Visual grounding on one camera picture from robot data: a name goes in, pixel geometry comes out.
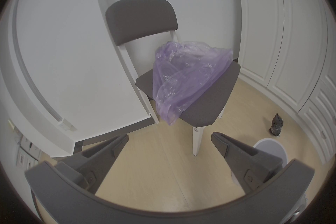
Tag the white chair grey cushions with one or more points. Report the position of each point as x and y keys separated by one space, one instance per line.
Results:
x=141 y=18

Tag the purple plastic bag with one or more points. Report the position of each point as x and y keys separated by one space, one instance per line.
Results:
x=183 y=73

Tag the white wardrobe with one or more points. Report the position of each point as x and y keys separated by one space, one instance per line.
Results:
x=262 y=34

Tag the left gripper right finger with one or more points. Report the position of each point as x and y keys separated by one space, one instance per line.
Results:
x=246 y=162

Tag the crumpled black plastic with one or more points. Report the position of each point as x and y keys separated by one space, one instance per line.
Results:
x=276 y=124

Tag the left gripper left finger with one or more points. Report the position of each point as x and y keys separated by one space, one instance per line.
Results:
x=89 y=165

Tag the white wall socket panel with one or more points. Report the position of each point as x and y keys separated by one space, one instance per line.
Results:
x=26 y=157

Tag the white trash bin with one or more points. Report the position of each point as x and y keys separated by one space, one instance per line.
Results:
x=270 y=146

